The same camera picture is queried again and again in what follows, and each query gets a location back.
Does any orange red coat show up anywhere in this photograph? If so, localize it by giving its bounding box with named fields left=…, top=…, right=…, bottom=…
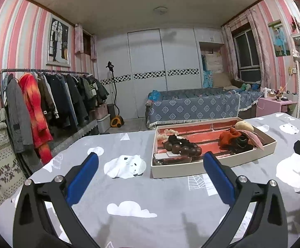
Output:
left=18, top=73, right=53, bottom=165

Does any orange fabric scrunchie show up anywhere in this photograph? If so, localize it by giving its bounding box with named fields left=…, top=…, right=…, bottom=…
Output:
left=218, top=127, right=242, bottom=149

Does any window with dark frame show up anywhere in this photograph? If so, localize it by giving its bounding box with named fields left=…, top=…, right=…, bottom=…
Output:
left=232, top=23, right=261, bottom=83

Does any ceiling lamp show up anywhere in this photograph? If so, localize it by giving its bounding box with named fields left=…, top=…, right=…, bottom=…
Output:
left=153, top=7, right=168, bottom=15

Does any clothes rack with garments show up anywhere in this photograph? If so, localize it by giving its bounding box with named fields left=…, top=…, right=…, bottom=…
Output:
left=0, top=69, right=109, bottom=157

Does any garment steamer yellow base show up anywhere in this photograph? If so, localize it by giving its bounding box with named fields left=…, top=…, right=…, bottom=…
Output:
left=106, top=61, right=125, bottom=128

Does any black claw hair clip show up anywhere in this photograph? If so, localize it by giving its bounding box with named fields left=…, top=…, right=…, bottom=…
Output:
left=228, top=135, right=254, bottom=154

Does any pink curtain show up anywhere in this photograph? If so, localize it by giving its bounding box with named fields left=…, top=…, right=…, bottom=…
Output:
left=246, top=6, right=275, bottom=88

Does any pink side desk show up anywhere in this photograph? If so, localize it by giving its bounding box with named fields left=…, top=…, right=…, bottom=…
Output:
left=256, top=97, right=300, bottom=118

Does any wall poster blue dress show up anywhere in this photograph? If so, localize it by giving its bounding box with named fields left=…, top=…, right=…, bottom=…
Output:
left=268, top=20, right=291, bottom=57

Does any pink knitted doll hair clip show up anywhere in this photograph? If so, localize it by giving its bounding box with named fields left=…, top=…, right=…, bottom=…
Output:
left=235, top=121, right=264, bottom=150

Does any brown wooden bead bracelet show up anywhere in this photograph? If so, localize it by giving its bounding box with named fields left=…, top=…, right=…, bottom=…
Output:
left=163, top=134, right=203, bottom=158

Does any framed wedding photo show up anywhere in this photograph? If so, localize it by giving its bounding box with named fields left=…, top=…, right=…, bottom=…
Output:
left=46, top=15, right=71, bottom=68

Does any bed with blue patterned cover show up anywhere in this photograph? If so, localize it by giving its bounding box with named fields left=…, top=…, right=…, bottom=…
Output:
left=145, top=88, right=263, bottom=129

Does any jewelry tray red lining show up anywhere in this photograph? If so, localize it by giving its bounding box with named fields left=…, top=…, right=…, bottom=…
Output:
left=150, top=116, right=278, bottom=179

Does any grey storage box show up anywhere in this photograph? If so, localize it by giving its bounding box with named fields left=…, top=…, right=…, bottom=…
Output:
left=97, top=114, right=111, bottom=133

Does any white wardrobe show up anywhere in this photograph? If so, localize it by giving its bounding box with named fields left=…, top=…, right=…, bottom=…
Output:
left=96, top=27, right=223, bottom=119

